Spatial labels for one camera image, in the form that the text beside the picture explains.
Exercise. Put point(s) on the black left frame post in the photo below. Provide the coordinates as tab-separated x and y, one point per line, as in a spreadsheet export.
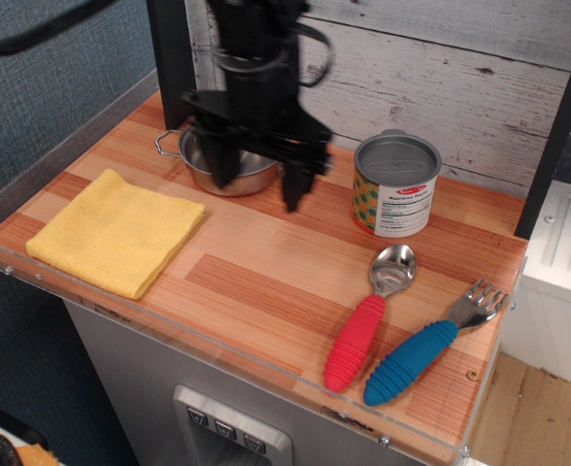
183	35

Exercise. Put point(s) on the clear acrylic guard rail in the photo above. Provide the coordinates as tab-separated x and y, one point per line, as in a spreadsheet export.
254	292

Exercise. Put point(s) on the yellow cloth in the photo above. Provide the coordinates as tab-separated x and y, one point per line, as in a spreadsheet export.
116	235

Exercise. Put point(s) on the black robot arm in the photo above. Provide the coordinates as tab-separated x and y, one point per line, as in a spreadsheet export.
267	55

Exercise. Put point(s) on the blue handled fork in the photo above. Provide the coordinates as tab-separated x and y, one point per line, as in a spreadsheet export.
400	368

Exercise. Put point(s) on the red handled spoon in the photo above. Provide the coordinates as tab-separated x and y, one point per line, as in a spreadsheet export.
391	272

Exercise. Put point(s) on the black right frame post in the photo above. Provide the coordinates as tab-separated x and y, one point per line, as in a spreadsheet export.
547	166

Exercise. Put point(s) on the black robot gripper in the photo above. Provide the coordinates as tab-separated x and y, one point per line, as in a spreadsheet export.
259	111

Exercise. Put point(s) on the orange cloth at corner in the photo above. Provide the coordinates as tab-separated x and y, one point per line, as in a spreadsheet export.
35	455

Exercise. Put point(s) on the black frame post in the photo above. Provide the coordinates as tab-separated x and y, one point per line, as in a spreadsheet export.
183	35
547	166

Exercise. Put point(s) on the toy food can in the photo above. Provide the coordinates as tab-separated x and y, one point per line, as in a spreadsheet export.
395	175

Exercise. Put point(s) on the stainless steel pot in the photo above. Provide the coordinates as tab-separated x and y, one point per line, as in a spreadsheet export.
256	172

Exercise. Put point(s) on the white toy cabinet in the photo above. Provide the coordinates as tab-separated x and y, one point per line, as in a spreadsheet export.
537	330

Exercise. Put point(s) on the grey toy fridge cabinet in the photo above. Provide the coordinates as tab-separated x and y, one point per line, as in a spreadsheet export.
178	410

